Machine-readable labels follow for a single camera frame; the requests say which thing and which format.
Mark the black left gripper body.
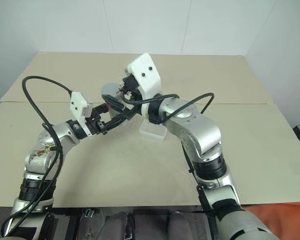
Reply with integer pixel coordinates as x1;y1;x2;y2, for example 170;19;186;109
85;109;109;137

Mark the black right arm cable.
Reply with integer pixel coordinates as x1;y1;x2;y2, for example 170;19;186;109
120;92;215;125

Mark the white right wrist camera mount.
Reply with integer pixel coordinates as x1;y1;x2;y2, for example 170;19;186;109
126;52;162;118

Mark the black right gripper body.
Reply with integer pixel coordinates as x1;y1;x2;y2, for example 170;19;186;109
118;74;142;101

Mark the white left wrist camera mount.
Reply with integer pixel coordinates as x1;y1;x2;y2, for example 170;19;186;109
69;91;95;137

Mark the grey jar lid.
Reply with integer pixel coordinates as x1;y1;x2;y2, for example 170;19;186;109
100;82;124;98

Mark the orange cloth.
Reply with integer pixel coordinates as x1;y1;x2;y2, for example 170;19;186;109
239;139;300;240

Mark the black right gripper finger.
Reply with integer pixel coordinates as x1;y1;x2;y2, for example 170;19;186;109
101;94;127;112

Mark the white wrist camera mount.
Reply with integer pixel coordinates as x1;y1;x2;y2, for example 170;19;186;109
126;52;162;118
69;91;95;137

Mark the silver metal bracket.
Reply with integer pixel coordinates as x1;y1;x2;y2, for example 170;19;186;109
78;208;106;240

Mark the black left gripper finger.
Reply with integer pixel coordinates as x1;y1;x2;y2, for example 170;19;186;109
103;111;135;132
91;103;112;117

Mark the dark rounded grey shape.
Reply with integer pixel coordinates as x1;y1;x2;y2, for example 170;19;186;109
165;211;194;240

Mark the clear plastic box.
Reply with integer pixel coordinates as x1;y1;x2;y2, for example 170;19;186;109
139;121;167;141

